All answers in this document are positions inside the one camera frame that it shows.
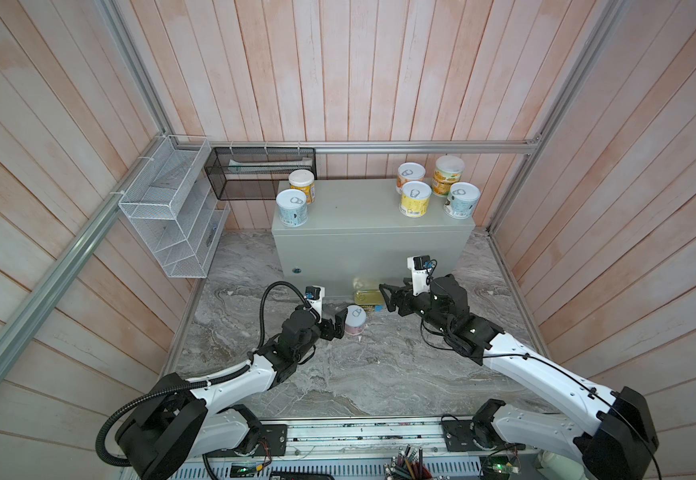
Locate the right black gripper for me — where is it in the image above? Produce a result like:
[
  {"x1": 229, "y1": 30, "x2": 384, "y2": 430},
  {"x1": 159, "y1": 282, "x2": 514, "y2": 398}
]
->
[{"x1": 380, "y1": 275, "x2": 451, "y2": 337}]

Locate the white lid can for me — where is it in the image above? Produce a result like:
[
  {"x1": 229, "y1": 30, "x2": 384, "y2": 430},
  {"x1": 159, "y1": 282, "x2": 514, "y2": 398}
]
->
[
  {"x1": 276, "y1": 189, "x2": 308, "y2": 228},
  {"x1": 444, "y1": 182, "x2": 481, "y2": 219},
  {"x1": 345, "y1": 305, "x2": 367, "y2": 336},
  {"x1": 399, "y1": 181, "x2": 432, "y2": 218},
  {"x1": 396, "y1": 162, "x2": 426, "y2": 194}
]

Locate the gold rectangular sardine tin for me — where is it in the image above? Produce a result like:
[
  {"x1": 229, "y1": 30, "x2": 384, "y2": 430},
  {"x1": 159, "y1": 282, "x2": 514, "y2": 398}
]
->
[{"x1": 354, "y1": 290, "x2": 386, "y2": 312}]

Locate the yellow label can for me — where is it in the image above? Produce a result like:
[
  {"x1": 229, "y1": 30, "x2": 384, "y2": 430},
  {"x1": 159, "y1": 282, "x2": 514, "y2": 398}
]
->
[{"x1": 288, "y1": 169, "x2": 315, "y2": 204}]

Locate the orange green label can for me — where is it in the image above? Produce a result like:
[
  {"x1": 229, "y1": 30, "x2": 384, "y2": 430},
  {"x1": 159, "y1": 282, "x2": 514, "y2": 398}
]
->
[{"x1": 432, "y1": 155, "x2": 465, "y2": 197}]

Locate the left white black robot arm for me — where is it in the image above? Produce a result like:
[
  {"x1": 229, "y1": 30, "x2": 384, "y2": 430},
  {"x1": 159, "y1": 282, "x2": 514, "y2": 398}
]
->
[{"x1": 95, "y1": 307, "x2": 349, "y2": 479}]

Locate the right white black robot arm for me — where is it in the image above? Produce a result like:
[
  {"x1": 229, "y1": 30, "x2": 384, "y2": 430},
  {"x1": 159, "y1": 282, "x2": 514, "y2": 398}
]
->
[{"x1": 379, "y1": 275, "x2": 659, "y2": 479}]

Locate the grey metal cabinet box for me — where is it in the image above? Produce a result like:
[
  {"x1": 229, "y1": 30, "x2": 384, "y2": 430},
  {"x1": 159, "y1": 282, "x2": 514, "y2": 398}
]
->
[{"x1": 272, "y1": 179, "x2": 475, "y2": 299}]

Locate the black mesh basket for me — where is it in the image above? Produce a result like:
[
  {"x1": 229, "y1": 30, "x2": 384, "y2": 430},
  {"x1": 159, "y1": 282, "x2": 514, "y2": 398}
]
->
[{"x1": 204, "y1": 146, "x2": 318, "y2": 201}]

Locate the white cylinder object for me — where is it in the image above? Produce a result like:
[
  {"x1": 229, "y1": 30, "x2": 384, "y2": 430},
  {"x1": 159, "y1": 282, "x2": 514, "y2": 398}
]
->
[{"x1": 535, "y1": 451, "x2": 587, "y2": 480}]

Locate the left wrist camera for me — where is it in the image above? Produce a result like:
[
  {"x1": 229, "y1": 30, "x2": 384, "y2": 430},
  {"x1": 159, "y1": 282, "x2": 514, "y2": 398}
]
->
[{"x1": 304, "y1": 286, "x2": 324, "y2": 319}]

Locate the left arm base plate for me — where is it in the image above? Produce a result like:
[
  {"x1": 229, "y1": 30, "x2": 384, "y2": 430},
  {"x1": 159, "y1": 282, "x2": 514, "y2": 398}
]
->
[{"x1": 230, "y1": 423, "x2": 288, "y2": 456}]

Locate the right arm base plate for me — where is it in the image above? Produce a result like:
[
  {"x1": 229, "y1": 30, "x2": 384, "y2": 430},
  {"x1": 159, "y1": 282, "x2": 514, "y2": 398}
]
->
[{"x1": 440, "y1": 399, "x2": 525, "y2": 452}]

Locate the white wire mesh shelf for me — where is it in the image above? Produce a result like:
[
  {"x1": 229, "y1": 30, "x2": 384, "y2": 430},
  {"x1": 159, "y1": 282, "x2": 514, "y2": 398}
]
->
[{"x1": 119, "y1": 135, "x2": 229, "y2": 279}]

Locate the black corrugated cable hose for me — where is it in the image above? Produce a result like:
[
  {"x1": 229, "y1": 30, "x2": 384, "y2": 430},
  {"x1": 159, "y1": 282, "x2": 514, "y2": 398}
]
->
[{"x1": 94, "y1": 280, "x2": 313, "y2": 468}]

